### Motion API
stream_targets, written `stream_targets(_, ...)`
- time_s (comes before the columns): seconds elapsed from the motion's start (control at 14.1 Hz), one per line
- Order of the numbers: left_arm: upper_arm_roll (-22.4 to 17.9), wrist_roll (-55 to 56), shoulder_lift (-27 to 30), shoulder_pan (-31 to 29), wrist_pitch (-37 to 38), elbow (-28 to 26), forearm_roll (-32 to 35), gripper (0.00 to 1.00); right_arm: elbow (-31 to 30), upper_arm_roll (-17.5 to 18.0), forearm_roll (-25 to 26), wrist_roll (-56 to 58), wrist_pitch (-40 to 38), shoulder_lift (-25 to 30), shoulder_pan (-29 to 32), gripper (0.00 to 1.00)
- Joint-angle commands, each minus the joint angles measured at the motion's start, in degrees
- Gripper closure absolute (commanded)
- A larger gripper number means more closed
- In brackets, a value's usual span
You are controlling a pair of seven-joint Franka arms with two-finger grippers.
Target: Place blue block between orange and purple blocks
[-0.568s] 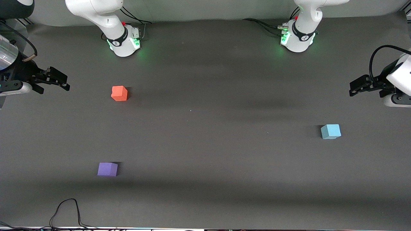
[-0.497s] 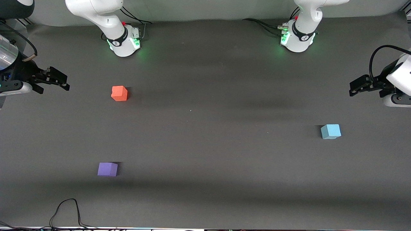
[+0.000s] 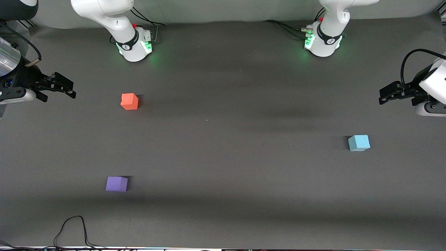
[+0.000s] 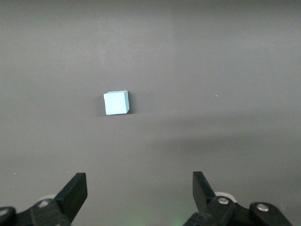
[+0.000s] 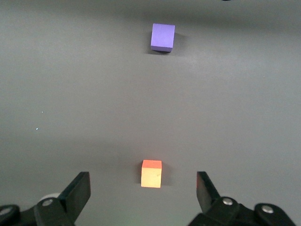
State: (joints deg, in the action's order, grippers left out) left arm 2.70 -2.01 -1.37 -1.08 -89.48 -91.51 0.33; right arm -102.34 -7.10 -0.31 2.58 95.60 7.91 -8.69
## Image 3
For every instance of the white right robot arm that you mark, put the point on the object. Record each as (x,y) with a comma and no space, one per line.
(115,17)

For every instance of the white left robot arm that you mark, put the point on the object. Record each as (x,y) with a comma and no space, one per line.
(329,21)

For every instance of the orange foam block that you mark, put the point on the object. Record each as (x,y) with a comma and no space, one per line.
(129,101)

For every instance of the purple foam block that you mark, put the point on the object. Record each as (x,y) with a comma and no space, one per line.
(116,184)

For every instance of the light blue foam block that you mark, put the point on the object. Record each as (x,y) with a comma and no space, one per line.
(359,143)

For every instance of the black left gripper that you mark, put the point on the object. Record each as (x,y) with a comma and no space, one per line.
(415,86)

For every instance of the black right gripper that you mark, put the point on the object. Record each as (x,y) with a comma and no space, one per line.
(29,77)

